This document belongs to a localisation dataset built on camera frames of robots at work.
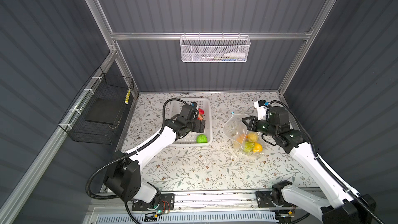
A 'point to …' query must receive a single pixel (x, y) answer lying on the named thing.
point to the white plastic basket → (195, 139)
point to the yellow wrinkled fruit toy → (252, 137)
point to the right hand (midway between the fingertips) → (244, 120)
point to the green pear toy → (249, 146)
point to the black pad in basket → (105, 110)
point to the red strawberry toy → (201, 112)
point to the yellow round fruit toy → (258, 148)
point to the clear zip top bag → (233, 127)
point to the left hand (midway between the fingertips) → (198, 122)
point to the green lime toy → (201, 138)
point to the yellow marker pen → (127, 96)
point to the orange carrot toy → (240, 138)
